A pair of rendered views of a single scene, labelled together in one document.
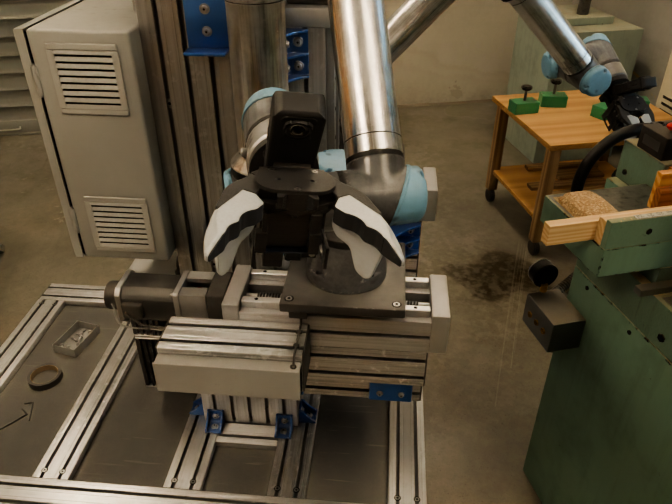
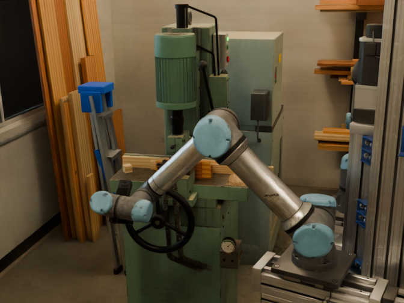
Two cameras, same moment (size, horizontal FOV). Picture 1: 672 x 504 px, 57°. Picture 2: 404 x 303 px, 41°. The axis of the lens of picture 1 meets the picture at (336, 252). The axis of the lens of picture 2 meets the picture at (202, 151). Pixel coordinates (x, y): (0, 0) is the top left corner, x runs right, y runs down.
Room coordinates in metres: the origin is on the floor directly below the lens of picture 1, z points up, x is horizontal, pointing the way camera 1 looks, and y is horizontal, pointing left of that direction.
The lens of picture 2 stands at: (3.06, 0.26, 1.70)
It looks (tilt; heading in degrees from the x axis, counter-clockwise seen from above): 17 degrees down; 204
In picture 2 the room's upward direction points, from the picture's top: 1 degrees counter-clockwise
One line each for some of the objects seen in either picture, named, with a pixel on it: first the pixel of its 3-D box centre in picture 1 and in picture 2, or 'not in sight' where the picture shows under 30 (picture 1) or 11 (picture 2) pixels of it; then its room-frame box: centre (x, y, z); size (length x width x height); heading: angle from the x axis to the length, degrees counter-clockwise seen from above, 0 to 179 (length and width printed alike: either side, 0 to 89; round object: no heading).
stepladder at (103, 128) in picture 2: not in sight; (110, 178); (0.51, -1.51, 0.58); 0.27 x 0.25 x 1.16; 102
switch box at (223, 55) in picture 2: not in sight; (220, 50); (0.69, -0.72, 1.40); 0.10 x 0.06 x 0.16; 13
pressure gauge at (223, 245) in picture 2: (543, 277); (228, 246); (1.18, -0.48, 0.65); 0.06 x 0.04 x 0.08; 103
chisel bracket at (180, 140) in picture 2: not in sight; (179, 142); (1.01, -0.79, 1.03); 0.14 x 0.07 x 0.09; 13
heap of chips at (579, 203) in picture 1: (590, 204); (237, 177); (1.05, -0.49, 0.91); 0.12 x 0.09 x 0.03; 13
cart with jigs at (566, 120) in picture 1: (579, 157); not in sight; (2.54, -1.08, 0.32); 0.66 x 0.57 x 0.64; 101
